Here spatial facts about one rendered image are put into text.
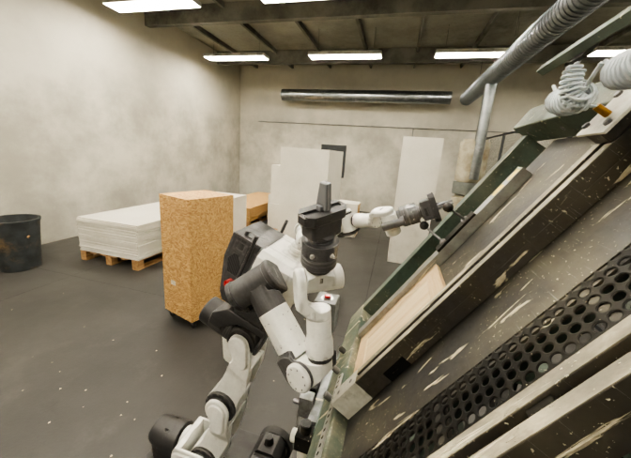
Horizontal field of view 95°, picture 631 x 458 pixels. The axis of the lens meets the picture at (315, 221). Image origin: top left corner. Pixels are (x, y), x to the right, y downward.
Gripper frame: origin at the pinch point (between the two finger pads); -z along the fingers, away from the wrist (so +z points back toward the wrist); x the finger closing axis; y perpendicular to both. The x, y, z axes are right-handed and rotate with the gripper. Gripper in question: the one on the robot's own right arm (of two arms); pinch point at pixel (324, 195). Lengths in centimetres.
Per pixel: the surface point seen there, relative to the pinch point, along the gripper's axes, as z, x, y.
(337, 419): 72, 2, 12
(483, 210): 20, 73, 9
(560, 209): 1, 42, 33
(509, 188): 11, 79, 13
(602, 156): -11, 47, 34
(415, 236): 215, 354, -153
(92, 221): 187, -44, -407
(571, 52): -30, 47, 21
